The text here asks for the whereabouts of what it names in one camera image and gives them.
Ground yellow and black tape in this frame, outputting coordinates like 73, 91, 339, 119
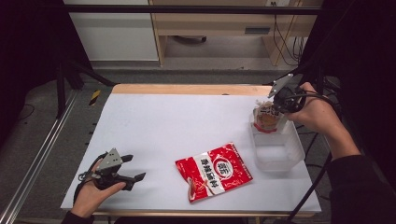
89, 89, 102, 106

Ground small orange snack packet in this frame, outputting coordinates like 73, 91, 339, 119
251, 99, 286, 134

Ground hand-held gripper black cable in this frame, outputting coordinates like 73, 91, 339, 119
72, 151, 108, 205
285, 89, 342, 222

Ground right hand-held gripper black cable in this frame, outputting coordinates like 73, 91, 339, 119
285, 89, 342, 222

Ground clear plastic container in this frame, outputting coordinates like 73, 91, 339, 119
248, 106, 306, 173

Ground black horizontal frame bar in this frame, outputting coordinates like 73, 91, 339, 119
62, 4, 325, 16

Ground white cabinet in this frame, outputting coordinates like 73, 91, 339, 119
63, 0, 160, 62

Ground hanging black cables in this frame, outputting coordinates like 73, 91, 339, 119
271, 1, 305, 67

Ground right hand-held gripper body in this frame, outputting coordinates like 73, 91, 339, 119
268, 73, 308, 114

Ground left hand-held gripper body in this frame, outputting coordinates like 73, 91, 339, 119
90, 147, 134, 191

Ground person's left hand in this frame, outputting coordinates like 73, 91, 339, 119
70, 158, 127, 218

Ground red and white seasoning packet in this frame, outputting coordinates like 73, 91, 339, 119
175, 142, 254, 203

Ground person's right hand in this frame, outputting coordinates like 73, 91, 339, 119
284, 81, 344, 136

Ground left hand-held gripper black cable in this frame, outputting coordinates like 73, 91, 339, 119
72, 151, 108, 205

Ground light wooden desk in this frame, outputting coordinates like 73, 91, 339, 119
148, 0, 324, 67

